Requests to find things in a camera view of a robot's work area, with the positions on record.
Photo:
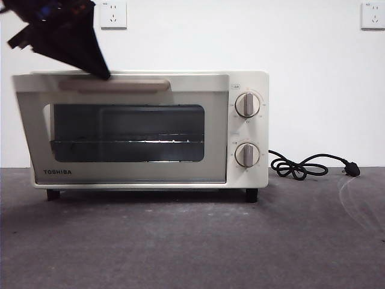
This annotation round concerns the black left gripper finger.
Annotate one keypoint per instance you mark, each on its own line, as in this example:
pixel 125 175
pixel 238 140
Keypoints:
pixel 75 48

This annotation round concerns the black oven foot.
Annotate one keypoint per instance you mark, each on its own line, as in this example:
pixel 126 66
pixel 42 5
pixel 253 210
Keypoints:
pixel 53 194
pixel 251 195

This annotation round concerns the cream oven knob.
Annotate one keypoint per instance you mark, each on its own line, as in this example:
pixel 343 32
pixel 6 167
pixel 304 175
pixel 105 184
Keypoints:
pixel 248 104
pixel 247 155

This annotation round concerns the cream Toshiba toaster oven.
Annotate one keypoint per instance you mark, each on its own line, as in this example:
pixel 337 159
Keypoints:
pixel 263 132

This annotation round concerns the white wall socket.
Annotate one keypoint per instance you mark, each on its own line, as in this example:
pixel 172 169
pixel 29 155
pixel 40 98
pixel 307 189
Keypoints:
pixel 113 16
pixel 373 15

